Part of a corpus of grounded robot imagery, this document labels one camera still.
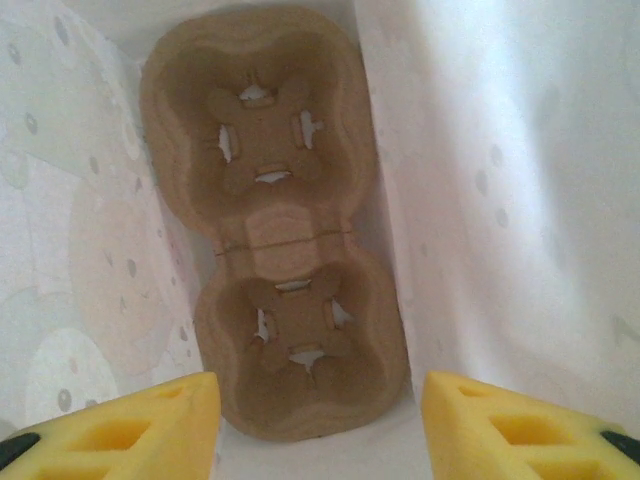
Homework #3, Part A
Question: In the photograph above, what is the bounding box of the brown pulp cup carrier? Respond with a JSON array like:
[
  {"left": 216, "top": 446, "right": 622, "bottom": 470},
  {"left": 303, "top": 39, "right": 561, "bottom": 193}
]
[{"left": 138, "top": 5, "right": 410, "bottom": 444}]

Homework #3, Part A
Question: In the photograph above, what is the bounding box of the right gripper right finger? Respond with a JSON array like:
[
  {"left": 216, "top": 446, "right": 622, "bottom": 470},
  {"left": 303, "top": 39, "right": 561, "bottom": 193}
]
[{"left": 419, "top": 370, "right": 640, "bottom": 480}]

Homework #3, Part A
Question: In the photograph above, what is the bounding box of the cartoon animal paper gift bag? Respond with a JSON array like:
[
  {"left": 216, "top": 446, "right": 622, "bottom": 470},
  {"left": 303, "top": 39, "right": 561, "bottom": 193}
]
[{"left": 0, "top": 0, "right": 640, "bottom": 480}]

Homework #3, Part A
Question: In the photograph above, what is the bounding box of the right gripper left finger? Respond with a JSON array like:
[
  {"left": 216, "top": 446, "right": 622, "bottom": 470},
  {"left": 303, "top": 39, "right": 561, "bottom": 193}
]
[{"left": 0, "top": 372, "right": 222, "bottom": 480}]

